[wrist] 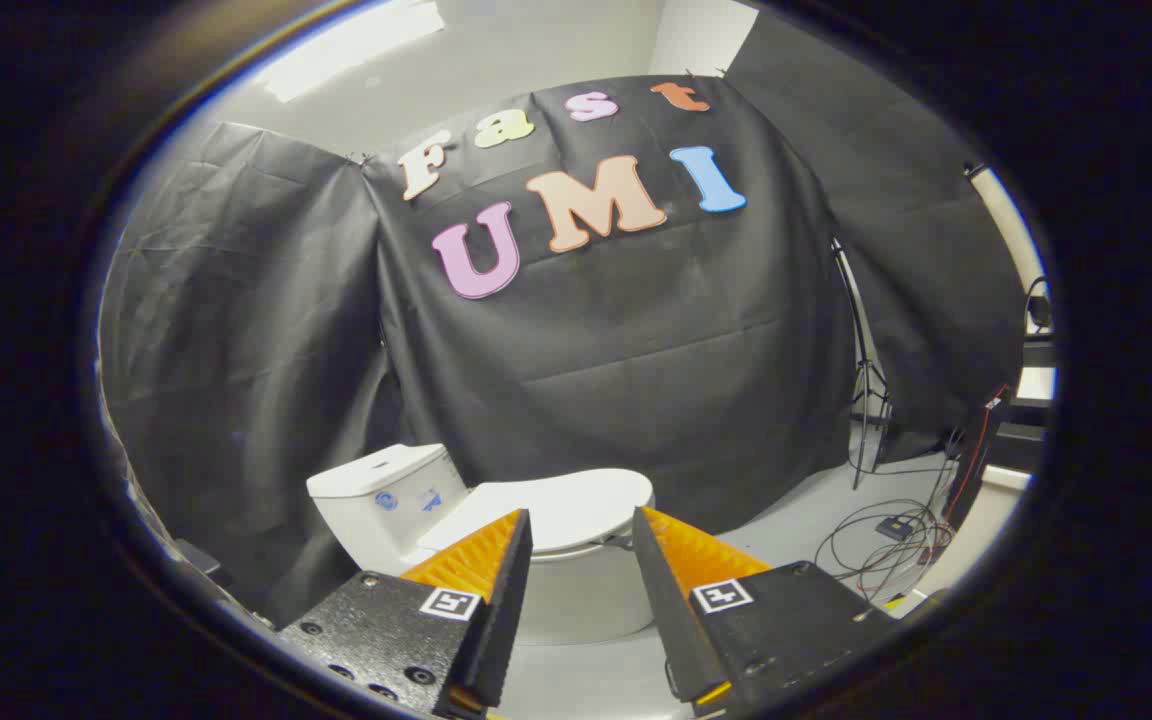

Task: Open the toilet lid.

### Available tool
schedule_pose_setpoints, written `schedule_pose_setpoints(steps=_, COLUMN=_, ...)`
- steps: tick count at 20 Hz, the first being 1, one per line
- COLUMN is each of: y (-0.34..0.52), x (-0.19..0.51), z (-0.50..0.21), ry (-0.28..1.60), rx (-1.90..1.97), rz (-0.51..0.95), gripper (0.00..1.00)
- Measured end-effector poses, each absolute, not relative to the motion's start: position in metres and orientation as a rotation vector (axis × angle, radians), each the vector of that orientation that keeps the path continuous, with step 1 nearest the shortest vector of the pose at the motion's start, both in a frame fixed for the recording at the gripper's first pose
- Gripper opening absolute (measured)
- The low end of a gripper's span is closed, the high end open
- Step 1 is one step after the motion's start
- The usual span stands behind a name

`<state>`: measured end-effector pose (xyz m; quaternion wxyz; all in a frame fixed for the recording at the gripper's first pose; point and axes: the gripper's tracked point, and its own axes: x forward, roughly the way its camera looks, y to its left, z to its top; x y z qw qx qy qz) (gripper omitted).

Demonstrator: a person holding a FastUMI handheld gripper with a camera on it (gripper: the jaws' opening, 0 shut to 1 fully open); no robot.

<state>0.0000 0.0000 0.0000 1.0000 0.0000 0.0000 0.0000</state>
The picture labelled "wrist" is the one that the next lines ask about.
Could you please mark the dark equipment rack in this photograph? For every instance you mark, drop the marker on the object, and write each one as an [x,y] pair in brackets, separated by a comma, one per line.
[1021,440]

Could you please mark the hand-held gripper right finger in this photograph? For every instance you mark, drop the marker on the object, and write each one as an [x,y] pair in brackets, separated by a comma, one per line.
[671,610]

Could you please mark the black tripod stand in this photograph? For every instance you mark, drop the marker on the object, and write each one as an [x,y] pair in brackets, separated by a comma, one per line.
[865,372]

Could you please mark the white toilet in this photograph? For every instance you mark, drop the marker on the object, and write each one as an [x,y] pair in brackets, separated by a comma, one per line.
[371,525]

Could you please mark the small black device box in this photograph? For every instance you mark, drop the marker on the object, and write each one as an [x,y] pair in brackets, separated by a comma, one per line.
[897,527]

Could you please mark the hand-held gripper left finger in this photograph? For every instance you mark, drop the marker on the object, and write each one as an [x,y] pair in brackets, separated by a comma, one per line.
[496,620]

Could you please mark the plain wrinkled black cloth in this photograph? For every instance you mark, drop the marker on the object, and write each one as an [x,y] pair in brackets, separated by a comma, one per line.
[236,380]

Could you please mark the plain smooth black cloth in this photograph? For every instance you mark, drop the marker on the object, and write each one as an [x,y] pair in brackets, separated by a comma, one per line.
[916,260]

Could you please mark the black backdrop cloth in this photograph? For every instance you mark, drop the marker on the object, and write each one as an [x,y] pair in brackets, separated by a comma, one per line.
[616,350]

